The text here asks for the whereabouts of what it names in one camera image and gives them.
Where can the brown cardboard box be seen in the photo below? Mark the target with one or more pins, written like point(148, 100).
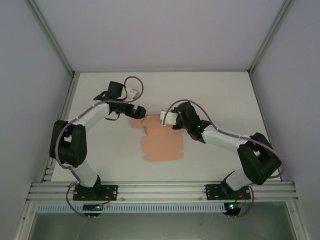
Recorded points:
point(162, 147)

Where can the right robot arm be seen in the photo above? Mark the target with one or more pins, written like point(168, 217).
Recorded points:
point(260, 160)

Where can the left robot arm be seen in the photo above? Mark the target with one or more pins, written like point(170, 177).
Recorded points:
point(75, 140)

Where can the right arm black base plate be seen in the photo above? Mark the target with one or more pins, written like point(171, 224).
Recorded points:
point(212, 192)

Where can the aluminium mounting rail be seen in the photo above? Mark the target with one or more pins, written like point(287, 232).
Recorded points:
point(160, 191)

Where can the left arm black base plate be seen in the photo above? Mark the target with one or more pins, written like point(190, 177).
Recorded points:
point(110, 192)

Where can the aluminium frame post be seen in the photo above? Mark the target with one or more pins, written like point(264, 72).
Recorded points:
point(51, 37)
point(268, 37)

